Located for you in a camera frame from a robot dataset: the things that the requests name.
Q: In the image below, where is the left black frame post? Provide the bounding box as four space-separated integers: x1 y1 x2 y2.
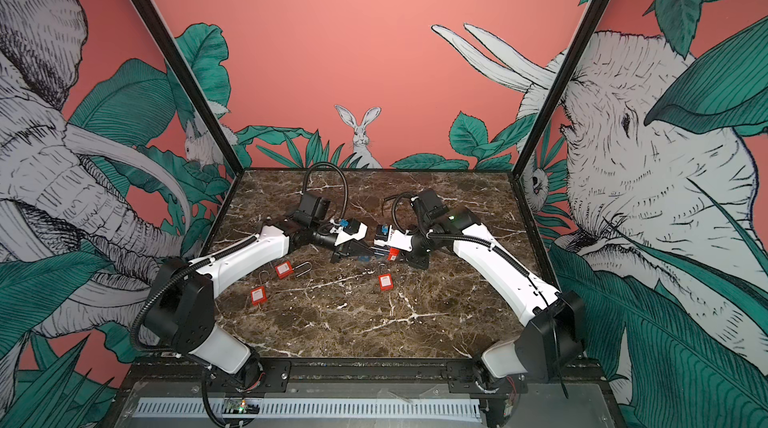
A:
131 0 245 176

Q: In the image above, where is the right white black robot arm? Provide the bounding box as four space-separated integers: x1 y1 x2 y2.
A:
403 208 585 382

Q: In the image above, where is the left black corrugated cable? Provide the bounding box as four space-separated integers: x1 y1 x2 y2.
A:
302 162 350 219

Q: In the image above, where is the red padlock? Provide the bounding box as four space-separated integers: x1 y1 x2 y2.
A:
250 271 268 306
387 248 400 262
378 273 394 291

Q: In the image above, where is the white slotted cable duct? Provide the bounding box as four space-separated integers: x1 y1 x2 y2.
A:
133 397 483 422

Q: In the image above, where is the black corrugated cable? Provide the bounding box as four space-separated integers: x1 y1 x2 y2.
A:
383 192 421 231
302 162 350 219

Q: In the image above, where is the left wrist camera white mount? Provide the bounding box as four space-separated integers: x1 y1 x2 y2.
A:
332 219 367 246

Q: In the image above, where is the right black corrugated cable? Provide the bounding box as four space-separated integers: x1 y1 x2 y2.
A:
383 192 421 231

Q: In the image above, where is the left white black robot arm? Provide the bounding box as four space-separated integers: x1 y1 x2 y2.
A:
129 218 368 391

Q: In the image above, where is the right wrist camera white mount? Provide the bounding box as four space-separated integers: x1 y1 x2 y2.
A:
373 224 413 252

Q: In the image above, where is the right black frame post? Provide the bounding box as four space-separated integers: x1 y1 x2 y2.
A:
511 0 610 180

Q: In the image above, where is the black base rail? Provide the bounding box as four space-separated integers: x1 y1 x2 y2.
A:
122 357 601 396

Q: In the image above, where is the red padlock shackle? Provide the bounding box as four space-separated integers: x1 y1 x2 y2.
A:
274 260 312 279

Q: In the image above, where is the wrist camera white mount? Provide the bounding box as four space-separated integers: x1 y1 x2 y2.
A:
332 219 367 246
373 224 413 252

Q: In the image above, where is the black frame post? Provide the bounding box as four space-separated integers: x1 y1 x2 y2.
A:
511 0 610 180
131 0 245 176

